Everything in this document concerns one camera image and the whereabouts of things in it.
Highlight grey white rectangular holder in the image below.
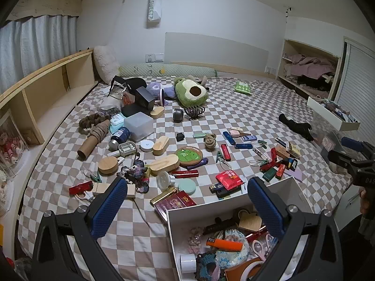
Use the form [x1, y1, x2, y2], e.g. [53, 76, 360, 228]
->
[117, 141, 138, 155]

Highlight red sachet pack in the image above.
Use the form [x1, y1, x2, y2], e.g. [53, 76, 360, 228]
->
[216, 169, 245, 192]

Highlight mint round compact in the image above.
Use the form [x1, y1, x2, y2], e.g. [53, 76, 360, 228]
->
[177, 178, 198, 195]

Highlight clear display box with bears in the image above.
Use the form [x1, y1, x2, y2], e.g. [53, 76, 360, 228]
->
[0, 112, 30, 180]

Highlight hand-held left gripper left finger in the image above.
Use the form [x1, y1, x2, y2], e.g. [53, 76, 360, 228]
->
[32, 176, 128, 281]

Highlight translucent plastic box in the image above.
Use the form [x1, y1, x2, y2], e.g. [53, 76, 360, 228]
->
[124, 112, 154, 142]

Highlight gold comb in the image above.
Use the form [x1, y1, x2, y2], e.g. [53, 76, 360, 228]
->
[150, 188, 178, 206]

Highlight blue bottle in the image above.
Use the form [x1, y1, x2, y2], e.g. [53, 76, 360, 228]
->
[108, 126, 131, 152]

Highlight wooden rounded square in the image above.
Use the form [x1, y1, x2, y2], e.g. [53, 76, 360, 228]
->
[237, 209, 263, 232]

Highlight plain black lighter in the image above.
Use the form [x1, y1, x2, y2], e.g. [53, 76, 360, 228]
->
[216, 186, 241, 199]

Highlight wooden bedside shelf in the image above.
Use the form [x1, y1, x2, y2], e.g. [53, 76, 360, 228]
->
[0, 49, 98, 147]

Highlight pale pink scissors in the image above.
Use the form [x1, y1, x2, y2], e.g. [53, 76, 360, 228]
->
[250, 233, 278, 262]

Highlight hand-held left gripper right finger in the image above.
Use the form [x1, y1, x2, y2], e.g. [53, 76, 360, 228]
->
[247, 176, 344, 281]

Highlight pile of clothes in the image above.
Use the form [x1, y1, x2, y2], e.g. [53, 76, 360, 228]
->
[283, 52, 337, 92]

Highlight red cigarette box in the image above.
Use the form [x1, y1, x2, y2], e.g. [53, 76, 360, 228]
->
[154, 190, 197, 221]

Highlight blue wet wipes pack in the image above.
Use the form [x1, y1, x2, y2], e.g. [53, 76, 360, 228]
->
[109, 114, 127, 134]

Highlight blue crochet scrunchie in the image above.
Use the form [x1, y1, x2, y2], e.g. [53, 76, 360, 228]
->
[196, 252, 227, 281]

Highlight flat black box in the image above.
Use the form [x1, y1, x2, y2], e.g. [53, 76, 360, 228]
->
[121, 104, 153, 119]

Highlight crochet flower chain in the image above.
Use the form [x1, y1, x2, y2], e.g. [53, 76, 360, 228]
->
[116, 160, 150, 194]

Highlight built-in closet shelf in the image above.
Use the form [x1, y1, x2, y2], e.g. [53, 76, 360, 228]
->
[277, 39, 341, 100]

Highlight yellow cigarette pack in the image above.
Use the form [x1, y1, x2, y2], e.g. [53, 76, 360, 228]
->
[285, 141, 302, 159]

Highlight orange lighter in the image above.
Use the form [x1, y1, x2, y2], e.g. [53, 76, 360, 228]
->
[206, 238, 244, 252]

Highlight long red metal tube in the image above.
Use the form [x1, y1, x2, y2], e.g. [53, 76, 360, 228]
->
[259, 161, 278, 173]

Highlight medium wooden oval box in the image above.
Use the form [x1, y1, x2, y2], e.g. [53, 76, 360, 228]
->
[152, 136, 170, 156]

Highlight floral shower cap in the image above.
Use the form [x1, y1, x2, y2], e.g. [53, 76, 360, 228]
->
[210, 230, 250, 270]

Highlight orange handled scissors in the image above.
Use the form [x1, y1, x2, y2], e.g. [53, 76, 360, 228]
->
[77, 190, 95, 203]

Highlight white flared pump head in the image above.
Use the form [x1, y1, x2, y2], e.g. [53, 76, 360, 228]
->
[156, 172, 178, 190]

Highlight slatted closet door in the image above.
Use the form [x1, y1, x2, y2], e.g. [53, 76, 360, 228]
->
[333, 37, 375, 125]

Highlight white storage box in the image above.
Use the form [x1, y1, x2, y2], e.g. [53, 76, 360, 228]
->
[166, 176, 320, 281]

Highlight white tray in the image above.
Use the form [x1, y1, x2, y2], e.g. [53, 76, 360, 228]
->
[307, 96, 361, 131]

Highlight brown rope knot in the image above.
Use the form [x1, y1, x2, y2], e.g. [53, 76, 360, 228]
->
[204, 133, 218, 152]

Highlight black square box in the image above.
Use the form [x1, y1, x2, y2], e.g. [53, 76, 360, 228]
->
[134, 87, 155, 112]

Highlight red case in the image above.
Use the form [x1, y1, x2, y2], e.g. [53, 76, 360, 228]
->
[69, 181, 94, 195]

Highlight white curtain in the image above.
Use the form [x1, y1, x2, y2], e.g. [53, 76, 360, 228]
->
[0, 15, 80, 86]

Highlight black sock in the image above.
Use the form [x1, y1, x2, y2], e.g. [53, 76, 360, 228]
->
[278, 113, 316, 141]

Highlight cardboard tube with rope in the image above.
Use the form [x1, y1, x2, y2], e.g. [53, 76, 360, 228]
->
[77, 120, 110, 159]

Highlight large wooden oval box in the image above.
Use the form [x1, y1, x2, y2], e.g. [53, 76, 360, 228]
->
[149, 155, 180, 177]

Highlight green frog coaster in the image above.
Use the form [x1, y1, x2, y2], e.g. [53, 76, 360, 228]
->
[175, 147, 203, 169]

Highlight purple lighter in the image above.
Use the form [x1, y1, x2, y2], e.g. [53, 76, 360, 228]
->
[187, 158, 209, 170]

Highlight round wooden box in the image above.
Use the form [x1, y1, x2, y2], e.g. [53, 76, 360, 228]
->
[98, 157, 119, 176]

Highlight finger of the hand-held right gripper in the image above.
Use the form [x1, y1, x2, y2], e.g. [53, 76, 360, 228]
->
[327, 149, 364, 171]
[341, 136, 375, 160]

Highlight white fluffy pillow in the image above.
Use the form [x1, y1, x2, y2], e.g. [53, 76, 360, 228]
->
[94, 45, 121, 84]

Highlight black hair claw clip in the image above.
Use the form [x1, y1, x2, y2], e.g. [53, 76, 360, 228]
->
[184, 105, 205, 120]

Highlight brown tape roll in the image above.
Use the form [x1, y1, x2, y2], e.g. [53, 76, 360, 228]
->
[224, 257, 265, 281]

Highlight green polka-dot pouch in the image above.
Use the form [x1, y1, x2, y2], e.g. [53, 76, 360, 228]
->
[233, 81, 253, 95]

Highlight white tape roll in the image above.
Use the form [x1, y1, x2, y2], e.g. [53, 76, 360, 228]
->
[179, 253, 197, 273]

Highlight lavender sticky notes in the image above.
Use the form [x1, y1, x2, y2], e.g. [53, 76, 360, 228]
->
[288, 168, 307, 183]

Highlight carved wooden block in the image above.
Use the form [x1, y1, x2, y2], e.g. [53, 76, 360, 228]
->
[275, 146, 291, 160]

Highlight white hanging bag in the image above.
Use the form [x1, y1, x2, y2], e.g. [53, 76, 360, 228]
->
[146, 0, 163, 29]

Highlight purple plush toy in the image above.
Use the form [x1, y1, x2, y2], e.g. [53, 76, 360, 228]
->
[146, 82, 177, 106]

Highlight person's right hand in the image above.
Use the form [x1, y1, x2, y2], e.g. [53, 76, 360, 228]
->
[359, 187, 375, 219]

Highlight avocado plush toy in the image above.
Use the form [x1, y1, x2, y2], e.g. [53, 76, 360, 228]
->
[174, 76, 210, 107]

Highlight black bag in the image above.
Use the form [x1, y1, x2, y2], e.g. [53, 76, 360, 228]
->
[109, 75, 147, 101]

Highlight glass perfume vial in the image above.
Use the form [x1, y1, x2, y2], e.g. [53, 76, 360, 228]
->
[252, 146, 269, 160]

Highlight wooden rectangular block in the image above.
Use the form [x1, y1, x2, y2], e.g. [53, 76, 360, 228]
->
[93, 182, 136, 197]

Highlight glossy red tube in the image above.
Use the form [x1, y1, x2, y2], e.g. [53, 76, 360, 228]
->
[171, 170, 199, 178]

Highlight long green bolster pillow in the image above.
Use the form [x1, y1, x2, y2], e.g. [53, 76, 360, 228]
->
[119, 63, 219, 79]

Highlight clear plastic bin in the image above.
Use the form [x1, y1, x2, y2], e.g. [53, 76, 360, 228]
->
[311, 117, 352, 155]

